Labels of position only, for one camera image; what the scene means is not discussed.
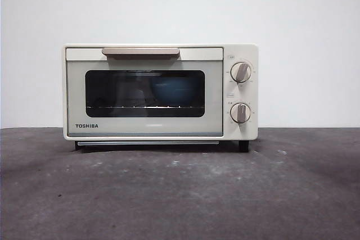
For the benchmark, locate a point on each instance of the cream toaster oven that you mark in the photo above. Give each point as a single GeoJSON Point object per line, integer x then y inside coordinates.
{"type": "Point", "coordinates": [244, 51]}

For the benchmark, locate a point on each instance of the blue ribbed bowl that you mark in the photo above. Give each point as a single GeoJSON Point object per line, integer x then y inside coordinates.
{"type": "Point", "coordinates": [173, 92]}

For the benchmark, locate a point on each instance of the beige oven knob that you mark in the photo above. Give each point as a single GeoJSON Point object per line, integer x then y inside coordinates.
{"type": "Point", "coordinates": [241, 72]}
{"type": "Point", "coordinates": [240, 113]}

